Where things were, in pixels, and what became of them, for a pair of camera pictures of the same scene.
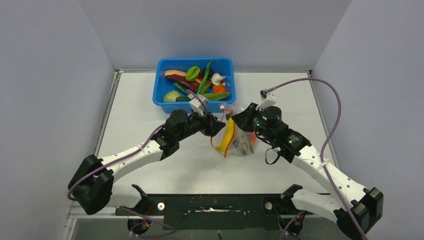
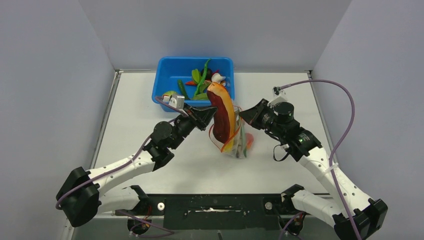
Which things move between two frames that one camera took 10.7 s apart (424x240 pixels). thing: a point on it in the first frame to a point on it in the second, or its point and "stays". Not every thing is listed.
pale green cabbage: x=170 y=96 stays
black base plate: x=208 y=211 stays
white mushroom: x=216 y=78 stays
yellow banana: x=228 y=135 to x=228 y=146
